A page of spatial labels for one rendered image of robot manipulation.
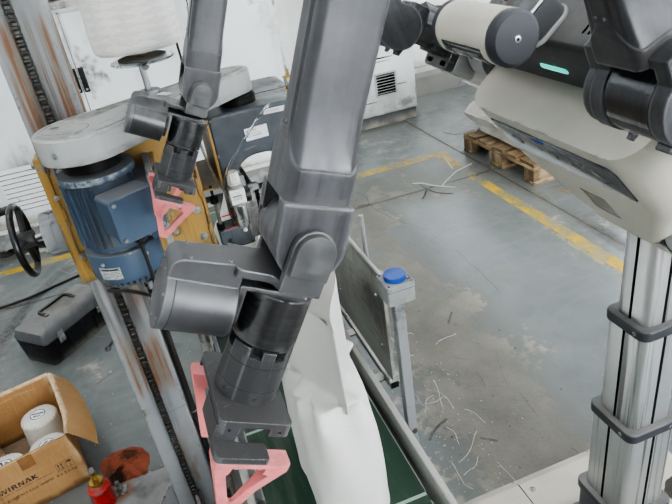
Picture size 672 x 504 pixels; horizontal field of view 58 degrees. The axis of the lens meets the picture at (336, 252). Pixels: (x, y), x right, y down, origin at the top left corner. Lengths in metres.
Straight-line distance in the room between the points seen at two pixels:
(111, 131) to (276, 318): 0.77
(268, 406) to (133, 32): 0.79
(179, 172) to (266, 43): 3.21
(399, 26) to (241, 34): 3.14
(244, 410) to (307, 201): 0.19
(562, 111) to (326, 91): 0.55
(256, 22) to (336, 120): 3.77
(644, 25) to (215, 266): 0.40
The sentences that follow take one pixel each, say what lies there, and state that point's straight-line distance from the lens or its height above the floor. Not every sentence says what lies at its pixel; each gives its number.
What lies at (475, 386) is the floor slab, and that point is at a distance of 2.50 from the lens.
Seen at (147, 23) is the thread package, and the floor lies 1.58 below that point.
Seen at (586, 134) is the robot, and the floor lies 1.39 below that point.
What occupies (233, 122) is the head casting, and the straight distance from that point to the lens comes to 1.42.
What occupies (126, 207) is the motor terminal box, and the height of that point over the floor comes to 1.28.
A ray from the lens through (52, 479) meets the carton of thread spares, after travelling 2.52.
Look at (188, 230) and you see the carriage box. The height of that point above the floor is 1.09.
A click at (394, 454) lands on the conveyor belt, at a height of 0.38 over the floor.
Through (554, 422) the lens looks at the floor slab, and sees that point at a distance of 2.39.
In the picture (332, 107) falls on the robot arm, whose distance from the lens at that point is 0.45.
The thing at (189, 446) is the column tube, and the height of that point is 0.38.
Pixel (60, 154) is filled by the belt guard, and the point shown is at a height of 1.39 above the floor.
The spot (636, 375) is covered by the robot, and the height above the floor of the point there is 0.84.
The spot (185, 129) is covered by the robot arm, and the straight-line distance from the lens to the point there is 1.05.
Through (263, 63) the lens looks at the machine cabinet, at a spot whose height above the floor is 0.88.
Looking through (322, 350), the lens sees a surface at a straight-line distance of 1.19.
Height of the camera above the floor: 1.70
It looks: 29 degrees down
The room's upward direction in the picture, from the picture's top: 9 degrees counter-clockwise
